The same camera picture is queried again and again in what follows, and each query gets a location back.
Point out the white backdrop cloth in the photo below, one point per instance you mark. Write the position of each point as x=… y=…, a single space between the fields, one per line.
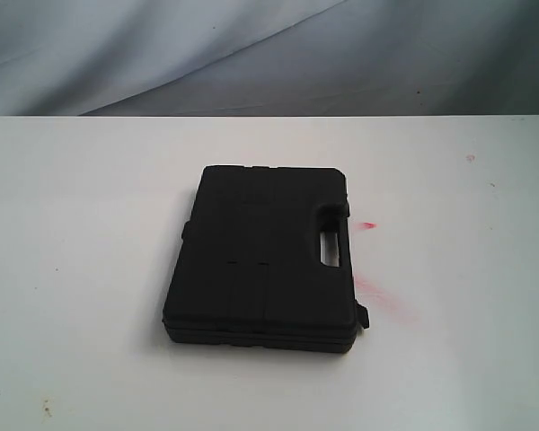
x=269 y=58

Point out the black plastic tool case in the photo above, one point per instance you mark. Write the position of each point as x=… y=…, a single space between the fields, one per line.
x=265 y=262

